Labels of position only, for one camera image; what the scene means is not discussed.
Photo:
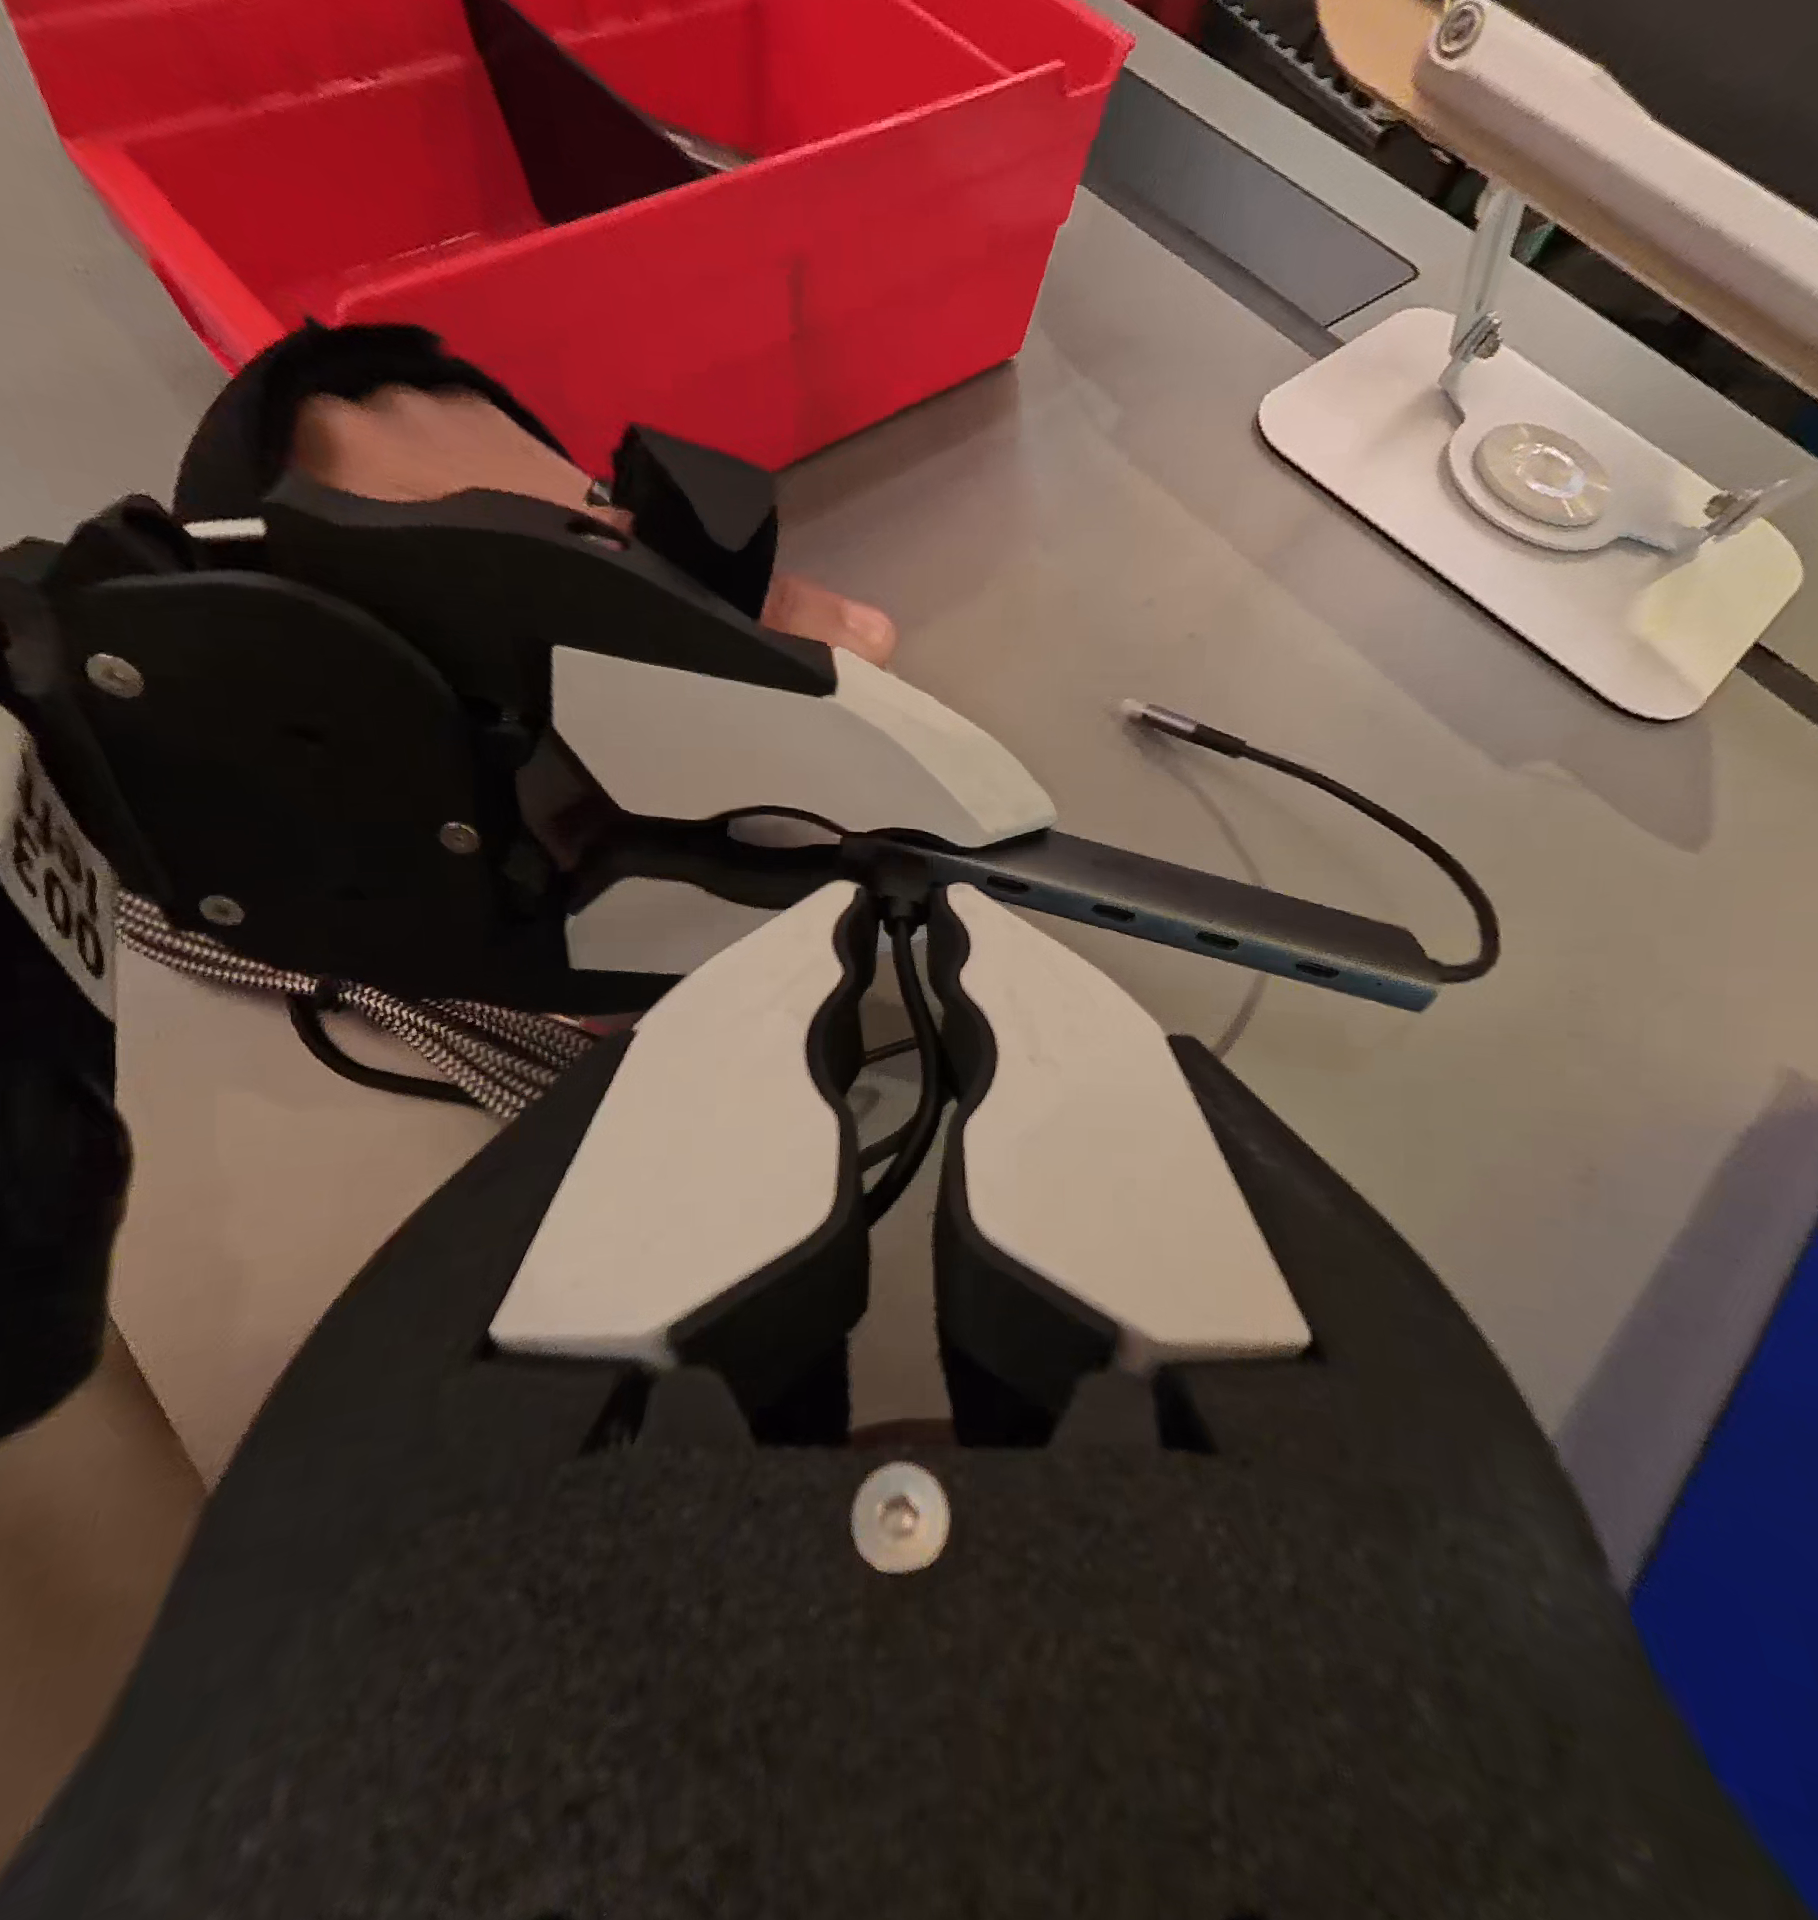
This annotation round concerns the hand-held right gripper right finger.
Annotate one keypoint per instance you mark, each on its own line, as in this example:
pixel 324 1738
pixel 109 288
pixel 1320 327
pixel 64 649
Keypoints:
pixel 1119 1170

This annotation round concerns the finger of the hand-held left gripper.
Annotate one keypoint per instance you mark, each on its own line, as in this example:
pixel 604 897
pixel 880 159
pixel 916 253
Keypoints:
pixel 789 749
pixel 654 929

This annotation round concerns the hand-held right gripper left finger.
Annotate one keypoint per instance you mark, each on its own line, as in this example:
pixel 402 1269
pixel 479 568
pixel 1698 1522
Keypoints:
pixel 700 1153

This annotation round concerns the red plastic bin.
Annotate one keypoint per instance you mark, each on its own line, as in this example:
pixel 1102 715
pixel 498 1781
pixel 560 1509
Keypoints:
pixel 773 300

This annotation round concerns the person's left hand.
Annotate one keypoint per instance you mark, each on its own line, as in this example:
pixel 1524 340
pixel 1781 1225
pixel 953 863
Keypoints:
pixel 429 441

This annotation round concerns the black bin divider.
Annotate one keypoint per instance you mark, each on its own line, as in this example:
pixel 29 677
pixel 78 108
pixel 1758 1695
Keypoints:
pixel 578 119

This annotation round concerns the grey desk flap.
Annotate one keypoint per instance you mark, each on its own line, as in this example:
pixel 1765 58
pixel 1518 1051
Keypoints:
pixel 1238 210

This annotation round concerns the blue plastic bin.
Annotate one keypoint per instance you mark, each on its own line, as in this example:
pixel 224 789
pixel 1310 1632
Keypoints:
pixel 1779 1574

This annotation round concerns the beige trousers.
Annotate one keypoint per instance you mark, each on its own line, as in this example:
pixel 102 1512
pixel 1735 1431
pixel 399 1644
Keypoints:
pixel 37 1649

